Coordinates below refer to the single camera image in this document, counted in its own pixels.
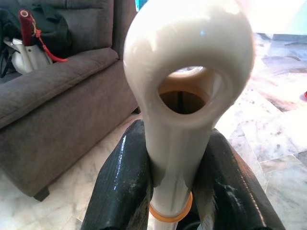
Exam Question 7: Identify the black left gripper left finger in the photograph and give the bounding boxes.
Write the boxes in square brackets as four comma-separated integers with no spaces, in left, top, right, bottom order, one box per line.
[81,119,154,230]

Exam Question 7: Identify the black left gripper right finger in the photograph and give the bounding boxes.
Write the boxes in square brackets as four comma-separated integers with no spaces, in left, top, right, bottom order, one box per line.
[191,128,286,230]

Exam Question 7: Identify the cream plastic broom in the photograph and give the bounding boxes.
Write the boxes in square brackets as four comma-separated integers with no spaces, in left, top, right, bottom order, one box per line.
[122,0,255,230]

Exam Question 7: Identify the grey fabric sofa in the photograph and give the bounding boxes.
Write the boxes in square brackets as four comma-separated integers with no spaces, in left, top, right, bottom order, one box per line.
[0,0,141,202]

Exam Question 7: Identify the white plastic holder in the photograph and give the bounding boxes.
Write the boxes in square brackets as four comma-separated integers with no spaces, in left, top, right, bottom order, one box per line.
[3,38,53,74]

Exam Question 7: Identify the black bag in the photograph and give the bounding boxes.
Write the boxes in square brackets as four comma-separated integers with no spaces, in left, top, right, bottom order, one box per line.
[0,4,72,79]

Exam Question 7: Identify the red wrapped stick with tassel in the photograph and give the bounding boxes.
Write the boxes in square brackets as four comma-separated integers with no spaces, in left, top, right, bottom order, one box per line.
[18,9,69,63]

